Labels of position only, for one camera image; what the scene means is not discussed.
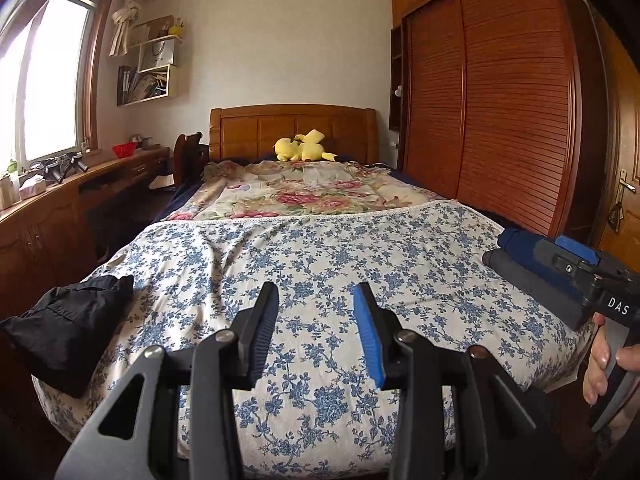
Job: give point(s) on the folded grey garment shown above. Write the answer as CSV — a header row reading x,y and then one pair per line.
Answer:
x,y
530,285

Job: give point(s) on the beige flat box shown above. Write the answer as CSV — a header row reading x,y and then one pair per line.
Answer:
x,y
150,30

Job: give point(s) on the tied beige curtain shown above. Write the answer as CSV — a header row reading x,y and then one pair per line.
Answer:
x,y
122,25

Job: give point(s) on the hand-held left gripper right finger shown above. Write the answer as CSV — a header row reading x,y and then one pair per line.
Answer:
x,y
367,330

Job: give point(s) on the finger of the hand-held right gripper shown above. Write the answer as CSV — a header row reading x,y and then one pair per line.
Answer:
x,y
577,250
555,260

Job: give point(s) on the small grey container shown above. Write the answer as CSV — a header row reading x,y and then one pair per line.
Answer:
x,y
140,141

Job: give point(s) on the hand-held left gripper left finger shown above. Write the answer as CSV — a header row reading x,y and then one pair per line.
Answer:
x,y
265,330

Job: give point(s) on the black hand tools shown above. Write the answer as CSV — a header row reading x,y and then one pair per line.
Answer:
x,y
62,165

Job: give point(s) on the red bowl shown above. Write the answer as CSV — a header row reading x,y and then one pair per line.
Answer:
x,y
124,150

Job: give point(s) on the long wooden desk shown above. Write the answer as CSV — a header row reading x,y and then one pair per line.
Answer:
x,y
40,230

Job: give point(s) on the wooden door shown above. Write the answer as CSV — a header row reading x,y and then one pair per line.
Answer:
x,y
625,135

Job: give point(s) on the yellow plush toy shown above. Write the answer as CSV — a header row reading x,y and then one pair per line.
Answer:
x,y
305,149

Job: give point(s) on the black double-breasted coat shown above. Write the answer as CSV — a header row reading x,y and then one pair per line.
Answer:
x,y
65,330

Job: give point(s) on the row of books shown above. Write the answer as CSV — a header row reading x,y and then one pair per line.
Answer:
x,y
140,85

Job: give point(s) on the wooden slatted wardrobe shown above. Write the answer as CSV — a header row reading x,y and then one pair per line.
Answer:
x,y
510,110

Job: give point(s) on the wooden chair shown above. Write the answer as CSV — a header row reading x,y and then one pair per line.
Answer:
x,y
184,155

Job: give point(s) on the white bottle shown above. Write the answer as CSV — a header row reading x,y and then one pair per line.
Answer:
x,y
5,192

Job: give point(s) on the pink floral quilt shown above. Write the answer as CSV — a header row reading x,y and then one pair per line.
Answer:
x,y
300,195

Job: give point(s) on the blue floral blanket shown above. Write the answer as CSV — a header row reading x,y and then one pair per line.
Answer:
x,y
325,250

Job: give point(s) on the white paper bag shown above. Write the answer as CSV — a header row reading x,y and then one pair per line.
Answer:
x,y
157,55

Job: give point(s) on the person's right hand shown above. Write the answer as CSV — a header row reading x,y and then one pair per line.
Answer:
x,y
596,360

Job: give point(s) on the white paper sheet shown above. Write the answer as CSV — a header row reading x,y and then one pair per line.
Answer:
x,y
161,182

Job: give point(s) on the yellow shelf ornament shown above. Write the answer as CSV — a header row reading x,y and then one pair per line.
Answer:
x,y
176,28

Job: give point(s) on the white wall shelf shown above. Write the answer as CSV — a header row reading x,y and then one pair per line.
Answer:
x,y
173,82

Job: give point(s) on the wooden headboard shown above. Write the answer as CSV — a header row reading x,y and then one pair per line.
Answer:
x,y
250,132

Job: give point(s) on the green-capped bottle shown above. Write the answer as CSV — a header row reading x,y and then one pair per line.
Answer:
x,y
13,172

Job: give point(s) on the white tissue box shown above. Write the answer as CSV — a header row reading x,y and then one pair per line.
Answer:
x,y
33,188

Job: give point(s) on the wood-framed window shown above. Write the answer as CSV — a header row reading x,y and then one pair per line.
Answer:
x,y
50,80

